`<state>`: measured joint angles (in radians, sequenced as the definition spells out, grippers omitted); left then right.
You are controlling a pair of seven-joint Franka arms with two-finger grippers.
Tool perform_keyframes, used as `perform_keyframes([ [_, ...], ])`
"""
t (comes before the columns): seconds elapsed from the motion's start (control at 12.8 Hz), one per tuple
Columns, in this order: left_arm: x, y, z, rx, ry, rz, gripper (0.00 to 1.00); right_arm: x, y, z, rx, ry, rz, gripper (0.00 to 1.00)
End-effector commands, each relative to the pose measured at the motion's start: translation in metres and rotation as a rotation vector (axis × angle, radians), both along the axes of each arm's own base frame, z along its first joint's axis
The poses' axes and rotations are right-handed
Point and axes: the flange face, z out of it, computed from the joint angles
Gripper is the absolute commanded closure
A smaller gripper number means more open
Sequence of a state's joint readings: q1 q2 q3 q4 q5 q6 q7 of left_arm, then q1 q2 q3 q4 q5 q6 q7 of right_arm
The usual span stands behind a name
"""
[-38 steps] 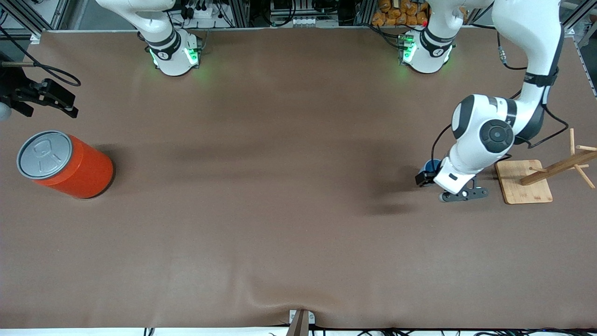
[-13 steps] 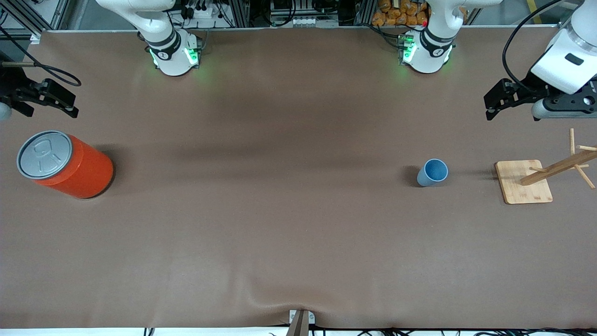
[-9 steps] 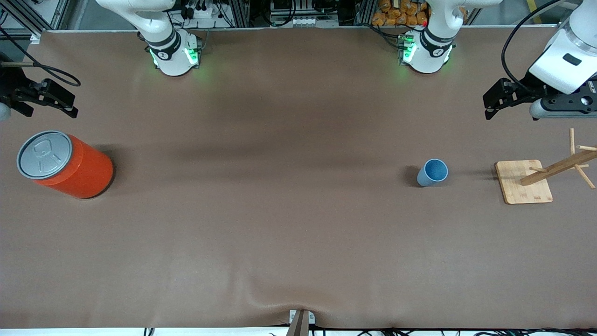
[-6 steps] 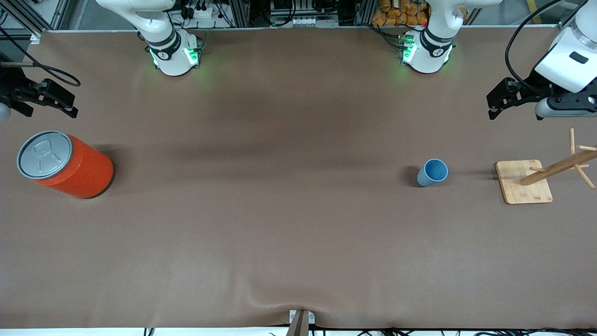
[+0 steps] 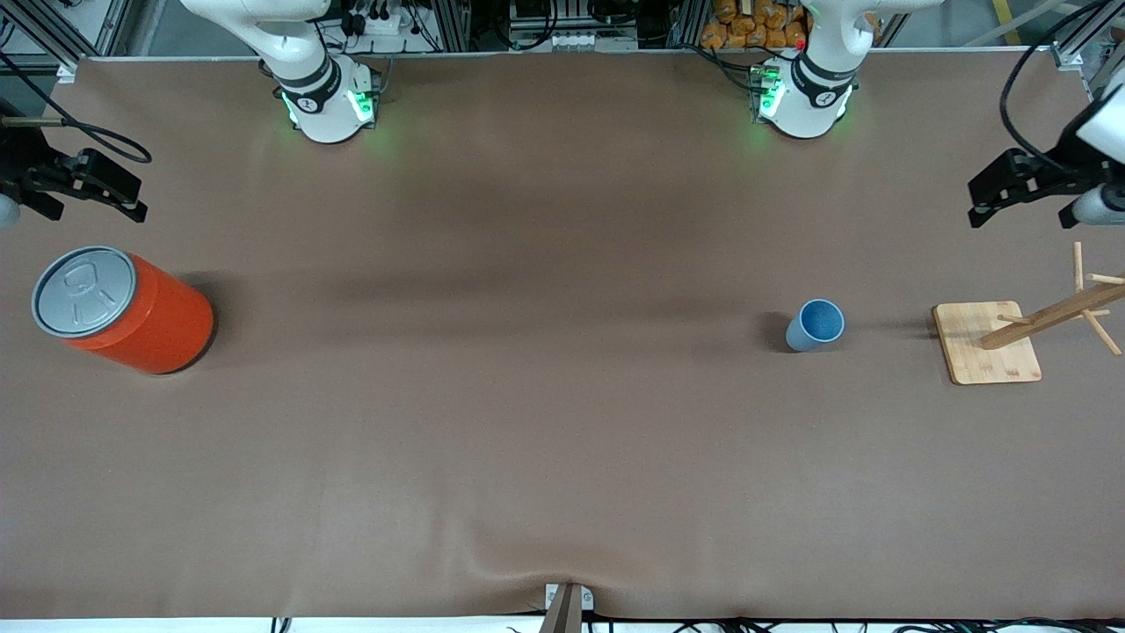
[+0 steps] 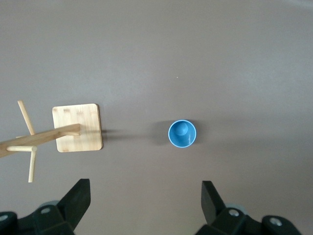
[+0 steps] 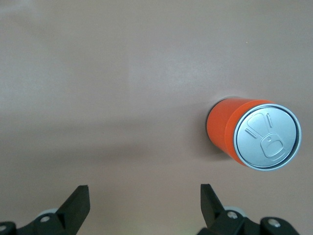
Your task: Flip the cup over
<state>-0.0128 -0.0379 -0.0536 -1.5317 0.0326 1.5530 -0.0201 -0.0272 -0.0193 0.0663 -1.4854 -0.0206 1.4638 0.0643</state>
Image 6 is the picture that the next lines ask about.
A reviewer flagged wooden mug tree stand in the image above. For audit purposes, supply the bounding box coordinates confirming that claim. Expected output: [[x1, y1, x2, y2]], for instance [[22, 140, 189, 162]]
[[0, 100, 104, 183]]

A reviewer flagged brown table mat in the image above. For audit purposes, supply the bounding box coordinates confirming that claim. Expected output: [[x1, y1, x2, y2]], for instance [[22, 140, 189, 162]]
[[0, 0, 313, 235]]

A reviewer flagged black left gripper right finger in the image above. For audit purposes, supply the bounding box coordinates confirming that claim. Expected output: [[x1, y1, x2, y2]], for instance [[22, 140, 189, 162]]
[[195, 181, 302, 235]]

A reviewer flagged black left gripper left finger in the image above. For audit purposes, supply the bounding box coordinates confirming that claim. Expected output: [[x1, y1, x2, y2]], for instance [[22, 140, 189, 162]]
[[0, 178, 91, 235]]

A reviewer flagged blue plastic cup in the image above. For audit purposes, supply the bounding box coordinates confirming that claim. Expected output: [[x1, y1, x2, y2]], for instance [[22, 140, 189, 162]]
[[167, 119, 198, 149]]

